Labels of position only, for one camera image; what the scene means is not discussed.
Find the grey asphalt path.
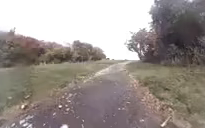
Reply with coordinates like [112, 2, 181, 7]
[4, 60, 178, 128]

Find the row of bushes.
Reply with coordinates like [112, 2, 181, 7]
[0, 21, 108, 68]

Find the grass field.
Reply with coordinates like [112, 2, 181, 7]
[0, 59, 124, 118]

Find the grass verge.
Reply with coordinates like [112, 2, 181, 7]
[124, 60, 205, 128]

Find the group of dark trees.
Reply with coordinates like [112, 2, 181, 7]
[125, 0, 205, 66]

